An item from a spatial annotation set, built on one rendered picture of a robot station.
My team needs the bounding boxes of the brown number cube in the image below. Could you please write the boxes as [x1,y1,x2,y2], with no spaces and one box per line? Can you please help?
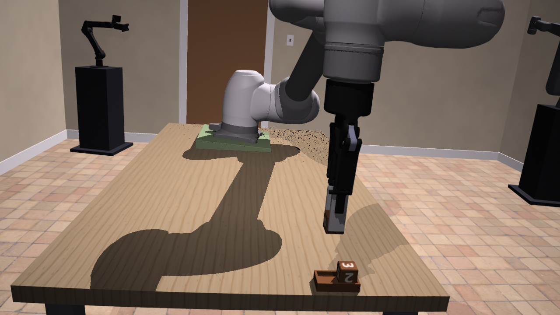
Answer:
[323,210,344,235]
[336,261,358,283]

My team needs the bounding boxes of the brown wooden tray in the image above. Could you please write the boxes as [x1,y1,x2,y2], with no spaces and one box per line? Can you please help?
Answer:
[313,270,361,292]

